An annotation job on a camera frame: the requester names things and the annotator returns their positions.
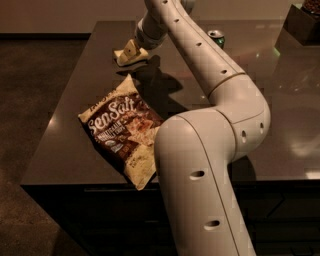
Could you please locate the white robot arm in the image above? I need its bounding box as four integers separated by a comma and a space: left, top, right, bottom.
136, 0, 270, 256

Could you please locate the dark box with snacks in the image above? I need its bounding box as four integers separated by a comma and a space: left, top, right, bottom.
275, 4, 320, 48

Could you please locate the sea salt chips bag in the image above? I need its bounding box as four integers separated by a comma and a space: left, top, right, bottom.
78, 75, 163, 190

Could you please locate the dark drawer cabinet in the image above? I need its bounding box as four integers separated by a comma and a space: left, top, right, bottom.
22, 182, 320, 256

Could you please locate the green soda can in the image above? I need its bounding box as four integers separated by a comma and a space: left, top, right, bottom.
207, 30, 225, 49

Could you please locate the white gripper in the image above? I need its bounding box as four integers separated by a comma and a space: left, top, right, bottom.
118, 12, 167, 66

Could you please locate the yellow sponge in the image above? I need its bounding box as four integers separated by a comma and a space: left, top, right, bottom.
114, 48, 149, 67

